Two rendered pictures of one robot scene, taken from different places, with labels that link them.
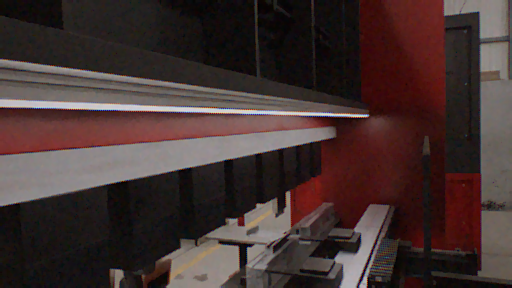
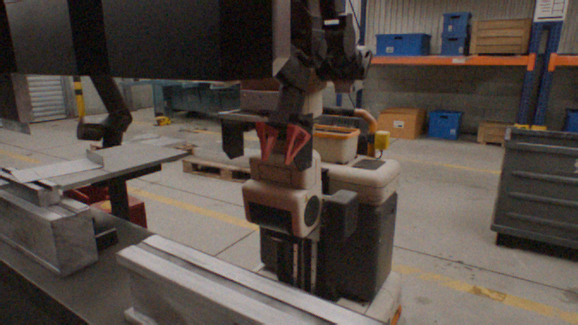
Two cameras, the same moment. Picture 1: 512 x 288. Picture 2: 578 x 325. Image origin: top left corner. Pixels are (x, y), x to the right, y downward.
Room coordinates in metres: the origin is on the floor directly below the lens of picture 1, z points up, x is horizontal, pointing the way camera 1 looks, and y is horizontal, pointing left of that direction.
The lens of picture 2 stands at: (1.99, -0.59, 1.19)
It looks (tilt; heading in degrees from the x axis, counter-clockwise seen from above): 16 degrees down; 99
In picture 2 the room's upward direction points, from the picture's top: straight up
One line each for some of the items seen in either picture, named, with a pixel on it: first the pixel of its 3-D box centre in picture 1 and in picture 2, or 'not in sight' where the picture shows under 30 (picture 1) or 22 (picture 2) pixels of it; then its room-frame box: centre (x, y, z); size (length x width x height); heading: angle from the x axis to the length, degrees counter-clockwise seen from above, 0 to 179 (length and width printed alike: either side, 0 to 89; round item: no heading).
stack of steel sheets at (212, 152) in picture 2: not in sight; (247, 152); (0.95, 3.17, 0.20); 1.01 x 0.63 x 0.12; 161
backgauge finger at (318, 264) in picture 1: (293, 269); not in sight; (1.10, -0.11, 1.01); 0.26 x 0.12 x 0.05; 66
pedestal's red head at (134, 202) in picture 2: not in sight; (105, 210); (1.28, 0.33, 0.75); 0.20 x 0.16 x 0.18; 149
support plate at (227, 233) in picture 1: (245, 234); (108, 161); (1.53, 0.04, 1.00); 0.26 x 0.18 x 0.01; 66
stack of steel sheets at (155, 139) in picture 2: not in sight; (143, 141); (-0.59, 3.65, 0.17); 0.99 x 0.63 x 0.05; 155
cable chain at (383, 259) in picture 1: (385, 261); not in sight; (1.11, -0.37, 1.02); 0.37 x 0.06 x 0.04; 156
